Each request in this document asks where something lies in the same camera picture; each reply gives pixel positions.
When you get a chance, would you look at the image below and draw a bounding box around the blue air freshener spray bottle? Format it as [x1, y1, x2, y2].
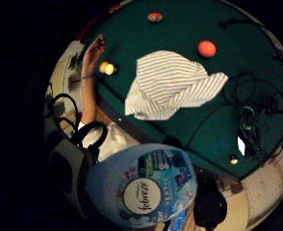
[85, 142, 198, 231]

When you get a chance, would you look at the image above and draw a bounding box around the red and white ball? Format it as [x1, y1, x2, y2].
[146, 12, 165, 24]

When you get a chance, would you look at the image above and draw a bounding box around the small white card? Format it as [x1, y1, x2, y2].
[237, 136, 246, 157]

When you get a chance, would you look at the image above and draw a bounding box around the white striped cloth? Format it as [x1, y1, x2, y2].
[124, 49, 230, 121]

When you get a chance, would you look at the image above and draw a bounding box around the person's white shirt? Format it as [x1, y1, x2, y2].
[77, 120, 141, 162]

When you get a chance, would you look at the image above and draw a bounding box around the orange ball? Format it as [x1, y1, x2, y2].
[196, 39, 218, 59]

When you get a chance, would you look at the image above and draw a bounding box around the black looped glove cable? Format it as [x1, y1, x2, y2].
[48, 92, 109, 155]

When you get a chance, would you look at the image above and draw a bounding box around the black cable bundle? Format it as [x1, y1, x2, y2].
[184, 17, 283, 163]

